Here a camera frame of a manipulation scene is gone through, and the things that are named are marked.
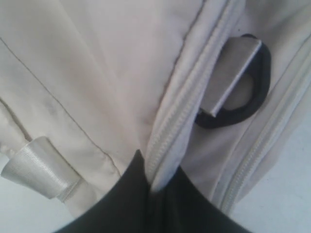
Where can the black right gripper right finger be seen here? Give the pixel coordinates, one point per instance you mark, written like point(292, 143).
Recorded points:
point(180, 208)

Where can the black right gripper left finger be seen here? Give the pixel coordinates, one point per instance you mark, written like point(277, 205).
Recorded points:
point(122, 210)

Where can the cream duffel bag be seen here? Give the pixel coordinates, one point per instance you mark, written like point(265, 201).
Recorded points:
point(213, 86)

